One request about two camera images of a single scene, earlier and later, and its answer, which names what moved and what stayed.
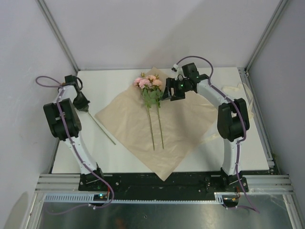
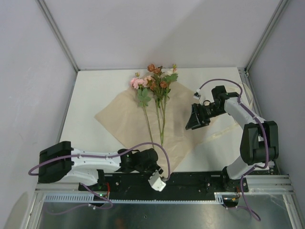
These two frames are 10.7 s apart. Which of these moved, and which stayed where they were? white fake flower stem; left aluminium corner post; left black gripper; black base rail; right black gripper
Moved: white fake flower stem; right black gripper; left black gripper
Stayed: left aluminium corner post; black base rail
